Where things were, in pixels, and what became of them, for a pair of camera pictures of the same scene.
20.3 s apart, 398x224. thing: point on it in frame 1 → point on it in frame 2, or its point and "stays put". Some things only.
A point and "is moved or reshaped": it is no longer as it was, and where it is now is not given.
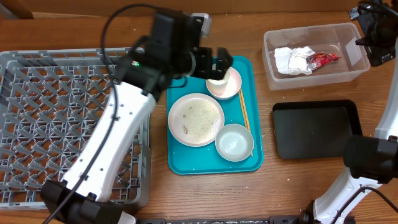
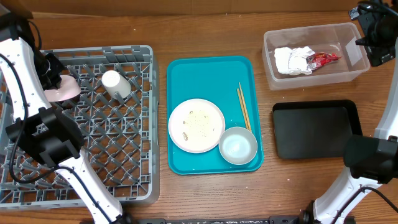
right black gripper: (378, 53) stays put
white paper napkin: (293, 61) stays put
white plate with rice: (216, 88) → (196, 126)
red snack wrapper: (318, 60) stays put
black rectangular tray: (314, 129) stays put
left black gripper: (206, 70) → (55, 78)
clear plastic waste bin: (305, 56) stays put
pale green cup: (217, 87) is moved or reshaped
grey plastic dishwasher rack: (53, 102) stays put
